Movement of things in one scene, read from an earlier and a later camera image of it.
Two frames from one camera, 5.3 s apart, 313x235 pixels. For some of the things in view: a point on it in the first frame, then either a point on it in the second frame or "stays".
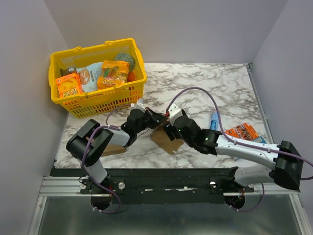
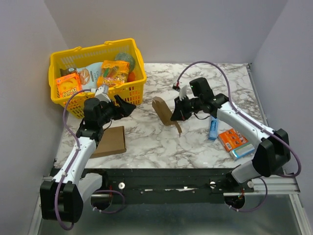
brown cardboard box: x=160 y=137 to x=162 y=109
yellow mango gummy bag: x=114 y=73 stays
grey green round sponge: x=125 y=57 stays
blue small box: x=214 y=125 stays
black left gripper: x=156 y=118 to x=124 y=109
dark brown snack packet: x=67 y=71 stays
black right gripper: x=171 y=129 to x=183 y=106
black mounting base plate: x=157 y=186 stays
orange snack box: x=69 y=85 stays
